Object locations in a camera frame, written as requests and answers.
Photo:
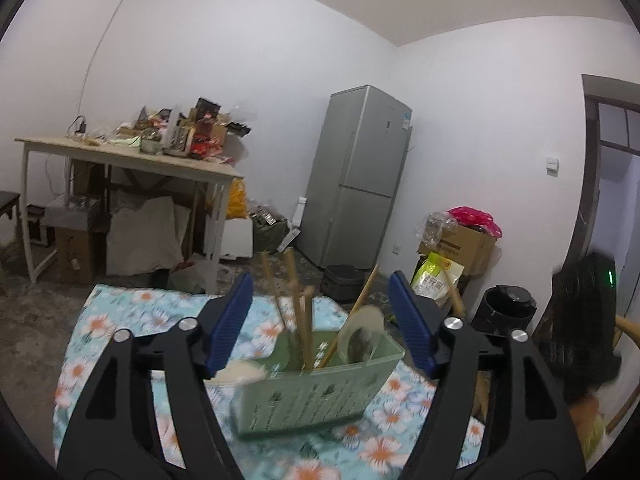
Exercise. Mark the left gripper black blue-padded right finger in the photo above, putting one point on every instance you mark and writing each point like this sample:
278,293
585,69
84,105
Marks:
528,433

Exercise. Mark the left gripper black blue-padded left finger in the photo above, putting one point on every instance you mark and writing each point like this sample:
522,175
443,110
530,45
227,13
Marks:
113,432

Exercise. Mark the wooden chopstick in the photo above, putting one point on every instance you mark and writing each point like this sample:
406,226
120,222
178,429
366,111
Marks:
361,317
266,267
307,329
299,309

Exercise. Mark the cream ceramic soup spoon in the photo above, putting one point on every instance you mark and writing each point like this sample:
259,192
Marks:
238,373

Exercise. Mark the black round bin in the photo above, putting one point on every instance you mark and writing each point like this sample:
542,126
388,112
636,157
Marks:
504,308

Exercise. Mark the yellow green snack bag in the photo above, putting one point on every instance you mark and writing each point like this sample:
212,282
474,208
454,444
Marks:
435,276

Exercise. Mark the green perforated utensil basket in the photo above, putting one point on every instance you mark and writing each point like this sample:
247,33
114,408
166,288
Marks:
291,400

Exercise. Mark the pink plastic bag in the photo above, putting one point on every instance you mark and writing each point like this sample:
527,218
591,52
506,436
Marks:
475,218

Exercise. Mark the white sack under table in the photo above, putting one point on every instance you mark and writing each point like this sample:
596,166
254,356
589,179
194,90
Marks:
146,239

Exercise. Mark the brown cardboard box under table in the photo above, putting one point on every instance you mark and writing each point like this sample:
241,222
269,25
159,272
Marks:
76,261

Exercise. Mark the yellow plastic bag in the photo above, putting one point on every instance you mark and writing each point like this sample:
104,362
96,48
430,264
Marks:
237,205

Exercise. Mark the white long table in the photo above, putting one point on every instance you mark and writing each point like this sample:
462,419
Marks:
216,176

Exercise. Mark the wooden chair black seat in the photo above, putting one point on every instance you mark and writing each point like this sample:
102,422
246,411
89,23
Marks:
10,216

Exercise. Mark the grey refrigerator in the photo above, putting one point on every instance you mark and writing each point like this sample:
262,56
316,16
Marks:
354,179

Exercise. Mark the clutter pile on table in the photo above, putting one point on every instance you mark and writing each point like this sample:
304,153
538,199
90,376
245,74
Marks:
198,134

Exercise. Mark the cardboard box by wall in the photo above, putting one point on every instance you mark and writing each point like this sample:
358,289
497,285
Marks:
470,248

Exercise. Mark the white wall switch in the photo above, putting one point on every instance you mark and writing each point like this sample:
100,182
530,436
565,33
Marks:
552,166

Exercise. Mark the dark window frame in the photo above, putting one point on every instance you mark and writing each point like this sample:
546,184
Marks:
597,90

